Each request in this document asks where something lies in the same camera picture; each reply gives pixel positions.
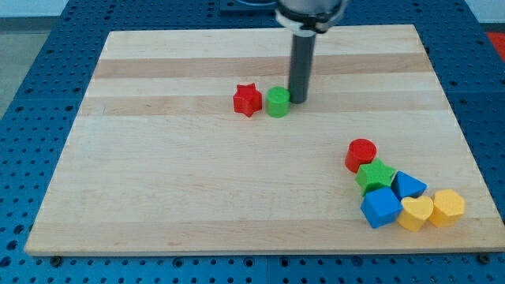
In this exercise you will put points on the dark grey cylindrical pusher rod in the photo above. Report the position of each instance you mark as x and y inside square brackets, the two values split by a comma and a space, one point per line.
[301, 56]

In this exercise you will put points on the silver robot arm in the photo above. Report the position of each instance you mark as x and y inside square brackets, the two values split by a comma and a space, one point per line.
[306, 19]

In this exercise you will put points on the red star block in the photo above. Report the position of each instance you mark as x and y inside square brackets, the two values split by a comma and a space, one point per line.
[247, 99]

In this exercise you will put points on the green star block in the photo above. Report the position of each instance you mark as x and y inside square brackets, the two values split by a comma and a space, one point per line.
[374, 175]

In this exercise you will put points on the green cylinder block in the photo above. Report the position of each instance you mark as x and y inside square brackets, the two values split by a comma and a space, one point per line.
[277, 102]

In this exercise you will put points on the red cylinder block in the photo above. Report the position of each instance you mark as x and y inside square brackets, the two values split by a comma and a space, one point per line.
[360, 151]

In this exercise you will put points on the light wooden board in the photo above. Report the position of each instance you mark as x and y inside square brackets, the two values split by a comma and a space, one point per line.
[157, 163]

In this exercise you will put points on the blue triangle block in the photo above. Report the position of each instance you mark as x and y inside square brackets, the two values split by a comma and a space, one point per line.
[405, 185]

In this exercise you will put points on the blue cube block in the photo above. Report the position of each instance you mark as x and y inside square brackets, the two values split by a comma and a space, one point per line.
[381, 207]

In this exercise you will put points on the yellow heart block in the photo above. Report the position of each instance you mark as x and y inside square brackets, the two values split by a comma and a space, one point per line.
[415, 212]

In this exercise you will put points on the yellow hexagon block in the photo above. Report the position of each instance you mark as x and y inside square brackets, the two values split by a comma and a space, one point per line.
[449, 207]

